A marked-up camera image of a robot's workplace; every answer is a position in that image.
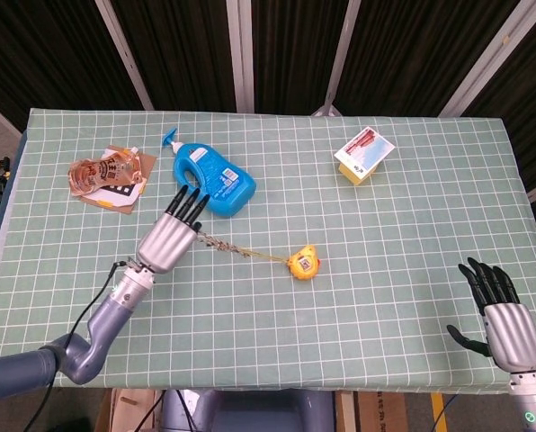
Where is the yellow box with photo card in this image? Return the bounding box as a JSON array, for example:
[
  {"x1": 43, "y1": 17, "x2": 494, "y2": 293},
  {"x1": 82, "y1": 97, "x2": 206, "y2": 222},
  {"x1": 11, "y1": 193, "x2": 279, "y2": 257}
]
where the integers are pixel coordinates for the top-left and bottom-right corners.
[{"x1": 333, "y1": 126, "x2": 396, "y2": 186}]

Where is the brown cardboard box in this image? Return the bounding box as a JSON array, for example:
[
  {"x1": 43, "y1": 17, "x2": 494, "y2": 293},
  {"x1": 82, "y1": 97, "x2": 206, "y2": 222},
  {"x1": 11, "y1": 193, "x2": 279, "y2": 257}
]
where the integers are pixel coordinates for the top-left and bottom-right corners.
[{"x1": 356, "y1": 391, "x2": 408, "y2": 432}]

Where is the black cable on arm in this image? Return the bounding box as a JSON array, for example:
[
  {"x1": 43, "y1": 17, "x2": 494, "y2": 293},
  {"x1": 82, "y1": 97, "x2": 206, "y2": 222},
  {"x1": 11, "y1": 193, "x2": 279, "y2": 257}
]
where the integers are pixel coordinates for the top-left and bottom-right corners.
[{"x1": 22, "y1": 258, "x2": 138, "y2": 432}]

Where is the orange transparent refill pouch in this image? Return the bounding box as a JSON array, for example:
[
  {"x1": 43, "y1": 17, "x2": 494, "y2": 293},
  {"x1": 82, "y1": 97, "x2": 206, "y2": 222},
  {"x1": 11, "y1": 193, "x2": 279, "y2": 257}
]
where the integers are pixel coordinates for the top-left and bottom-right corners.
[{"x1": 67, "y1": 146, "x2": 143, "y2": 198}]

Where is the blue detergent pump bottle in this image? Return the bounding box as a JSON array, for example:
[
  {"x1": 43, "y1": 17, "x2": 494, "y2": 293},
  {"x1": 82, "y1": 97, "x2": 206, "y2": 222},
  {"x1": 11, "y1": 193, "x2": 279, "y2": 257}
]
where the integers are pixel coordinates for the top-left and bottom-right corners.
[{"x1": 161, "y1": 128, "x2": 257, "y2": 220}]

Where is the brown cardboard marker card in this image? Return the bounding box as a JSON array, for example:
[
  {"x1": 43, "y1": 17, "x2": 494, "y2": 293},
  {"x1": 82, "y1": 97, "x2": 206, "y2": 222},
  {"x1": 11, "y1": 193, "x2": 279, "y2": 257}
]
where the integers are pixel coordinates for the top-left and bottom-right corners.
[{"x1": 82, "y1": 144, "x2": 158, "y2": 216}]

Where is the braided beige rope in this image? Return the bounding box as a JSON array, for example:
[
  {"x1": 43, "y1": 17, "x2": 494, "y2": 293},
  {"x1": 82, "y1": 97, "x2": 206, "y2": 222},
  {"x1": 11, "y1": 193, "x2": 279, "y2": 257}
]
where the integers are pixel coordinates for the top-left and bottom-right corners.
[{"x1": 193, "y1": 230, "x2": 294, "y2": 265}]

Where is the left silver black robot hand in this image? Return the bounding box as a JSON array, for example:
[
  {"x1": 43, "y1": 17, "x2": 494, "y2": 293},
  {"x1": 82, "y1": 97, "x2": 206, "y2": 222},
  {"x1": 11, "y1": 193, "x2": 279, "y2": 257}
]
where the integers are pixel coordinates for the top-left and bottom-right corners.
[{"x1": 135, "y1": 184, "x2": 211, "y2": 275}]

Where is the light wooden board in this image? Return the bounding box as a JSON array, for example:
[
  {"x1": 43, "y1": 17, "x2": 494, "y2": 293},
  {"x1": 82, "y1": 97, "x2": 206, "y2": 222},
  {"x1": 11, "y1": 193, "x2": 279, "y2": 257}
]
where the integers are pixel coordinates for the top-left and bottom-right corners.
[{"x1": 109, "y1": 389, "x2": 157, "y2": 432}]

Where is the yellow tape measure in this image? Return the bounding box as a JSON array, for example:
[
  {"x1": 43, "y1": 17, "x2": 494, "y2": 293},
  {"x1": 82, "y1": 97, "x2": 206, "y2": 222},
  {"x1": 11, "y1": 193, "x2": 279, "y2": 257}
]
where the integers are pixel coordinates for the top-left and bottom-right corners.
[{"x1": 287, "y1": 244, "x2": 321, "y2": 283}]

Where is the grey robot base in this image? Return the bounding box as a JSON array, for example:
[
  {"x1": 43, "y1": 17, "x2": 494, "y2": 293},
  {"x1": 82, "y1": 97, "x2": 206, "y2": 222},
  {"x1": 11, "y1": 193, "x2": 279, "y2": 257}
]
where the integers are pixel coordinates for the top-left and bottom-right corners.
[{"x1": 160, "y1": 389, "x2": 336, "y2": 432}]

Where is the green checkered tablecloth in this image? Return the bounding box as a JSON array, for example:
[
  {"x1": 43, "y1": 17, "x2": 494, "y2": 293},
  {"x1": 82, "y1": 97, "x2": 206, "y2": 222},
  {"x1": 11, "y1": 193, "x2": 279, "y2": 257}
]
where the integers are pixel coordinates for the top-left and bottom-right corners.
[{"x1": 0, "y1": 106, "x2": 536, "y2": 396}]

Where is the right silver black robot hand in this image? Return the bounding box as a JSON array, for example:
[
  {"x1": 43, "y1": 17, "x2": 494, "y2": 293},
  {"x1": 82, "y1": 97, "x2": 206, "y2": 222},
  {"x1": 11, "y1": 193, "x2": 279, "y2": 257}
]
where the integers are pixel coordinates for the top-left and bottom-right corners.
[{"x1": 446, "y1": 256, "x2": 536, "y2": 373}]

